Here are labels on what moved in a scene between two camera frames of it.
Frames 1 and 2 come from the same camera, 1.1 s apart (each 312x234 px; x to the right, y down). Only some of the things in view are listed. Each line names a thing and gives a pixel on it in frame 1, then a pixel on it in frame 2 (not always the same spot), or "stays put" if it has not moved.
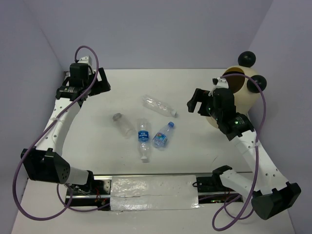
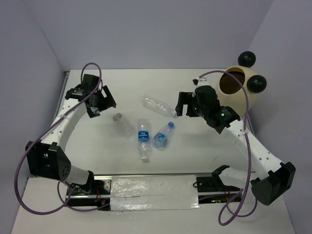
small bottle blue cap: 159,140 stays put
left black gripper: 106,86 → 108,101
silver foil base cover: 143,192 stays put
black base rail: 208,191 stays put
